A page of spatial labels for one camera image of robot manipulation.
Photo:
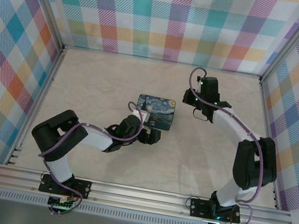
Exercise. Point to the starry night print box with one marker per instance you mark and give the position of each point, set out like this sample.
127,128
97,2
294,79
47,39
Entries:
159,108

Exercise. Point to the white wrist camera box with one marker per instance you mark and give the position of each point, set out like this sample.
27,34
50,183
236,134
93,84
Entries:
140,116
198,86

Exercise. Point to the aluminium corner post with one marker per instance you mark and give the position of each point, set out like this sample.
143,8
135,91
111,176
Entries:
46,1
295,42

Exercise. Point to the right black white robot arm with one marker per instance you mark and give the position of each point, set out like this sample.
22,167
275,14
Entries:
256,162

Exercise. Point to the blue padlock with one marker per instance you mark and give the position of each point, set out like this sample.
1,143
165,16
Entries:
152,124

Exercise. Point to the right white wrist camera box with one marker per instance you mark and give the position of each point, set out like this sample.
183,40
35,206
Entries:
198,86

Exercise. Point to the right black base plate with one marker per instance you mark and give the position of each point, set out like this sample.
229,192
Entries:
199,208

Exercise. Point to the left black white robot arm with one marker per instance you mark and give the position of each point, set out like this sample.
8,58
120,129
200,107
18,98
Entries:
62,131

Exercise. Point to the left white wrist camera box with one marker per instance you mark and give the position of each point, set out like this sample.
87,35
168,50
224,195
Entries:
140,116

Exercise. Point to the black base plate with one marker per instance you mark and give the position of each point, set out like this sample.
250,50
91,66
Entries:
199,208
81,188

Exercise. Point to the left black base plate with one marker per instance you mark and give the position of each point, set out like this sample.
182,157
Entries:
81,188

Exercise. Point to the long aluminium mounting rail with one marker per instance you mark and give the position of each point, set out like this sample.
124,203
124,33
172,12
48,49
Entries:
137,198

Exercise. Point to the aluminium table edge rail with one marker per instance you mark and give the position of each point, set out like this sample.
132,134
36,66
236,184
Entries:
161,61
270,124
44,93

